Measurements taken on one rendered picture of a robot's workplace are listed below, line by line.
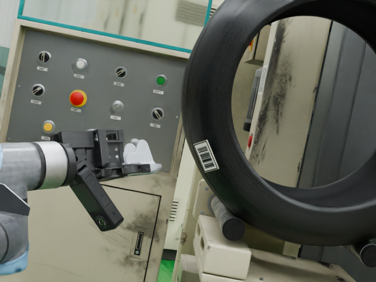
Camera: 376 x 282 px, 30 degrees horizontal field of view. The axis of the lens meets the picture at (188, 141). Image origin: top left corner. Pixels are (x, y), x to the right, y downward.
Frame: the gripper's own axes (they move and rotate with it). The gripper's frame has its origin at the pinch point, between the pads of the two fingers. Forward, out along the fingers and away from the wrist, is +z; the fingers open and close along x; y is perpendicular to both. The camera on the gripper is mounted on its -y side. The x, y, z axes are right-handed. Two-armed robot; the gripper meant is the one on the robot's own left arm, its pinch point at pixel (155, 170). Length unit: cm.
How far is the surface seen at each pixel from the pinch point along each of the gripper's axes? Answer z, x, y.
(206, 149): 13.0, -0.4, 3.4
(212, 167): 14.1, -0.3, -0.2
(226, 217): 19.2, 3.1, -10.1
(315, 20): 60, 3, 34
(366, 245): 39.2, -14.7, -19.2
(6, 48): 406, 775, 267
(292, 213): 24.8, -9.2, -11.0
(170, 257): 248, 292, -34
